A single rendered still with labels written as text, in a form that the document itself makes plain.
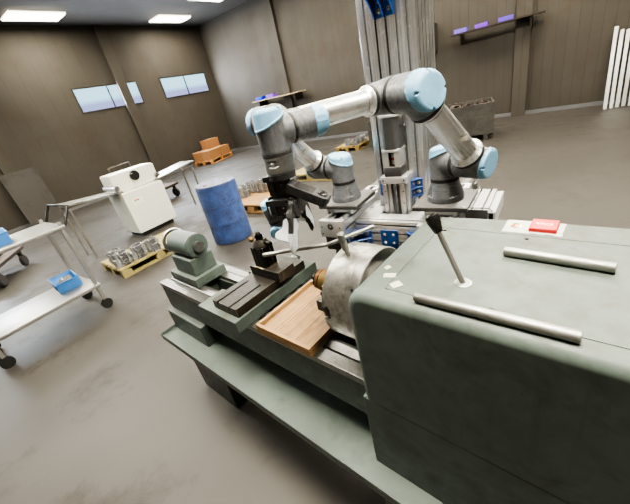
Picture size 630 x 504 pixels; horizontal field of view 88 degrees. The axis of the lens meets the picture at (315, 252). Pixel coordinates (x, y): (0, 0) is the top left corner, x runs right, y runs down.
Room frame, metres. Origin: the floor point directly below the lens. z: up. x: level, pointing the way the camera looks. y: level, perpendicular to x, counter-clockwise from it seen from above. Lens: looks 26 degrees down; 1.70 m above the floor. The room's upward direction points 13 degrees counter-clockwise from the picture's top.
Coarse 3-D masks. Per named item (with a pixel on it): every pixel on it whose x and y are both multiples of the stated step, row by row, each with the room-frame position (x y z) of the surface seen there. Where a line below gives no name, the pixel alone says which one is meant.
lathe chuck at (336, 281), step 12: (360, 252) 0.87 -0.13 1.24; (336, 264) 0.86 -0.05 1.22; (348, 264) 0.84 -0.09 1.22; (336, 276) 0.83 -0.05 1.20; (348, 276) 0.81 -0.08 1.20; (324, 288) 0.83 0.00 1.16; (336, 288) 0.81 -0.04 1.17; (324, 300) 0.82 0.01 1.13; (336, 300) 0.79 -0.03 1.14; (336, 312) 0.78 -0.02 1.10; (336, 324) 0.79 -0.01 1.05
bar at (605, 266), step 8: (504, 248) 0.65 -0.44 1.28; (512, 248) 0.64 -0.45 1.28; (512, 256) 0.63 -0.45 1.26; (520, 256) 0.62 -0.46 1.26; (528, 256) 0.61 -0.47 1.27; (536, 256) 0.59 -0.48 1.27; (544, 256) 0.58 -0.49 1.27; (552, 256) 0.57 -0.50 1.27; (560, 256) 0.57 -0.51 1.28; (568, 256) 0.56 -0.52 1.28; (560, 264) 0.56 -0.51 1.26; (568, 264) 0.55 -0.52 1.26; (576, 264) 0.54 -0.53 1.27; (584, 264) 0.53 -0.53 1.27; (592, 264) 0.52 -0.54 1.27; (600, 264) 0.51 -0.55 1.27; (608, 264) 0.51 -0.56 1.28; (616, 264) 0.50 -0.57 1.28; (608, 272) 0.50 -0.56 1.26
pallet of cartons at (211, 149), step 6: (210, 138) 13.90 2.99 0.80; (216, 138) 13.89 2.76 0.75; (204, 144) 13.55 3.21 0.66; (210, 144) 13.53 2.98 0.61; (216, 144) 13.80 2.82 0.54; (204, 150) 13.26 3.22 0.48; (210, 150) 12.78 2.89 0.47; (216, 150) 13.09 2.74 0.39; (222, 150) 13.38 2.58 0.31; (228, 150) 13.68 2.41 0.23; (198, 156) 12.98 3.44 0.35; (204, 156) 12.82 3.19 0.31; (210, 156) 12.71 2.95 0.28; (216, 156) 12.98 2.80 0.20; (222, 156) 13.24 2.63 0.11; (228, 156) 13.56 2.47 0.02; (198, 162) 12.99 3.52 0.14; (204, 162) 12.85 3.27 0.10; (210, 162) 12.71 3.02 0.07; (216, 162) 12.86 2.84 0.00
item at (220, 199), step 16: (224, 176) 4.83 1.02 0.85; (208, 192) 4.32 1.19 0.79; (224, 192) 4.35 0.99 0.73; (208, 208) 4.35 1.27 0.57; (224, 208) 4.33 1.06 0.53; (240, 208) 4.47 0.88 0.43; (208, 224) 4.54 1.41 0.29; (224, 224) 4.32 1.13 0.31; (240, 224) 4.40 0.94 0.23; (224, 240) 4.33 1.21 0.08; (240, 240) 4.36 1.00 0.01
